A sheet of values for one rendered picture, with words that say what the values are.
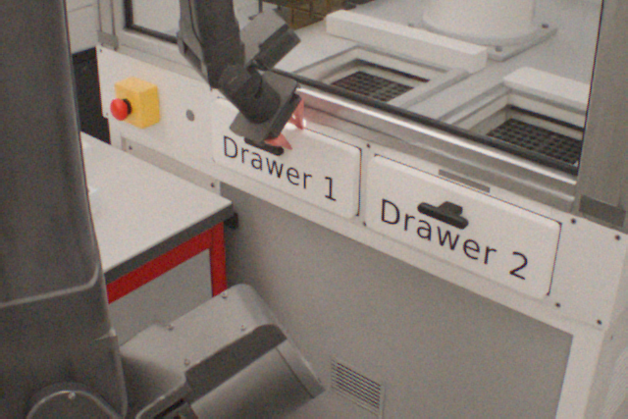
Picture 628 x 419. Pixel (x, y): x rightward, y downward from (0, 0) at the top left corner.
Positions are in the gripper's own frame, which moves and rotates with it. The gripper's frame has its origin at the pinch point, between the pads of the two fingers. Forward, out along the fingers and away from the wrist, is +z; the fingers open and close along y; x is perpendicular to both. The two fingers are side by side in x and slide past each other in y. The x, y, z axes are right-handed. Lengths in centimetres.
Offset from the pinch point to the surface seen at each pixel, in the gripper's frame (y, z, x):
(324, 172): -2.3, 3.7, -5.8
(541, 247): -0.2, 3.1, -41.1
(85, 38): 8, 21, 84
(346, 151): 0.9, 0.2, -9.8
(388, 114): 7.3, -2.6, -14.6
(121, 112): -7.8, -0.4, 34.6
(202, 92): 1.2, 0.9, 21.7
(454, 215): -1.6, -0.3, -29.9
